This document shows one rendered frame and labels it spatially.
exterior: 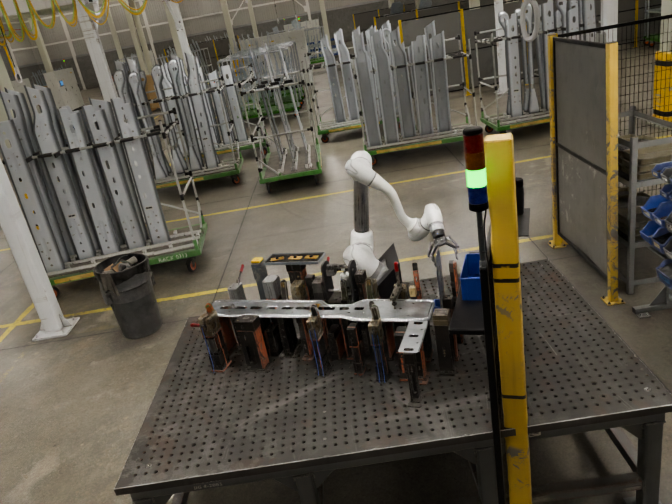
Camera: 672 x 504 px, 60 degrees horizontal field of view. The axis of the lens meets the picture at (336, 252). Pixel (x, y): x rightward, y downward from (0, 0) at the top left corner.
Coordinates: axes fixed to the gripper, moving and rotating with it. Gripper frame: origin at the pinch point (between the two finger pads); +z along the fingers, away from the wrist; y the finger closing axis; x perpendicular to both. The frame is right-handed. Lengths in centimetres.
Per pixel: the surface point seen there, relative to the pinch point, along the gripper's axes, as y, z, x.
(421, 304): 15, 37, 31
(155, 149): 465, -538, -295
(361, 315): 46, 38, 42
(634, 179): -138, -71, -106
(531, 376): -28, 85, 16
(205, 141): 390, -549, -334
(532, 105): -144, -506, -518
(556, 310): -51, 40, -27
